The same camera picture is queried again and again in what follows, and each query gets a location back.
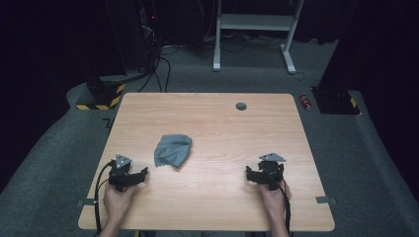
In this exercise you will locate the person's right hand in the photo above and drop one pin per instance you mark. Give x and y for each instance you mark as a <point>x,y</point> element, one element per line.
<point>273,199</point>

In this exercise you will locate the person's left hand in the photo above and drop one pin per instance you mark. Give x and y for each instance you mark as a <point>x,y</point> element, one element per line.
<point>116,203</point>

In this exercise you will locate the white metal stand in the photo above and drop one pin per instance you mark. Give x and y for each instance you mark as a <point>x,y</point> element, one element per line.
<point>255,22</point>

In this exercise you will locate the red can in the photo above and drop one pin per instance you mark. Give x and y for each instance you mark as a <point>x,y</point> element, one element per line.
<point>305,102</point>

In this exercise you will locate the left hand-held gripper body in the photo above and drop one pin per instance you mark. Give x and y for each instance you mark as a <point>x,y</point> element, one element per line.
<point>119,173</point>

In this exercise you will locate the grey cloth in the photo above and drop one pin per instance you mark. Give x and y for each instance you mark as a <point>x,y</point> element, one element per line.
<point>173,150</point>

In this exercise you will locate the black yellow striped stand base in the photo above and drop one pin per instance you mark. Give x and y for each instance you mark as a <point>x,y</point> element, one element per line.
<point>102,97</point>

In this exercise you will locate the black computer tower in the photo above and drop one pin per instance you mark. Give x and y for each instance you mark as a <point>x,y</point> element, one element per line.
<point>131,33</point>

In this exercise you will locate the grey tape strip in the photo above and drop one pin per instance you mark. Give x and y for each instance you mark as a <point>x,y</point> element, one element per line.
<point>326,200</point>
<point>87,202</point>

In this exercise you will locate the grey table grommet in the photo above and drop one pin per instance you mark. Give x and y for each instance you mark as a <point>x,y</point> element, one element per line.
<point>241,106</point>

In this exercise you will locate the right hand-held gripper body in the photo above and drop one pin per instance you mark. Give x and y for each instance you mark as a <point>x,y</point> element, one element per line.
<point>271,171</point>

